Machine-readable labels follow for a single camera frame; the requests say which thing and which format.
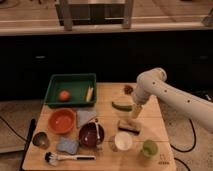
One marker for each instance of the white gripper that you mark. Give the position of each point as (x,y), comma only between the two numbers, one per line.
(140,97)

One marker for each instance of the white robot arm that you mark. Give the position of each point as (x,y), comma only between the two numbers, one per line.
(153,82)

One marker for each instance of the dark red bowl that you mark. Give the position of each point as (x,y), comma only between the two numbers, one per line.
(88,136)

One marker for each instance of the orange red bowl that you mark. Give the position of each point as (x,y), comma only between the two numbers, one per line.
(62,121)

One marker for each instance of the brown grape cluster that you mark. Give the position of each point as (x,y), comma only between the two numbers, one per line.
(128,89)

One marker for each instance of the white cup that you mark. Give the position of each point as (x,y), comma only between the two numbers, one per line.
(121,141)

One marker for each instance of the green cup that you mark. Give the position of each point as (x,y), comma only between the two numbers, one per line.
(149,148)

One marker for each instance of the white spoon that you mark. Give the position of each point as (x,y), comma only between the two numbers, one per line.
(97,130)

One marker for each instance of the yellow corn piece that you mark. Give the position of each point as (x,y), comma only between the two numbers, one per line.
(89,94)

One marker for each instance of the grey cloth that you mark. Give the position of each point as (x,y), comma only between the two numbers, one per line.
(84,116)

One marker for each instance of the green plastic tray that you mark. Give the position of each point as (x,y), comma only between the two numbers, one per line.
(76,84)

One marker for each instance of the orange tomato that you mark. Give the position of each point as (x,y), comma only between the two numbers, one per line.
(64,96)

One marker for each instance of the blue sponge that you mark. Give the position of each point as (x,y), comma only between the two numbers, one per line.
(67,145)

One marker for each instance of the white dish brush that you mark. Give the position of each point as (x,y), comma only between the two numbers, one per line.
(53,158)

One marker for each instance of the small metal cup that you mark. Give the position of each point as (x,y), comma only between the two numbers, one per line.
(41,140)

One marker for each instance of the wooden chair frame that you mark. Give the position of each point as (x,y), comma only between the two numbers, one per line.
(94,12)

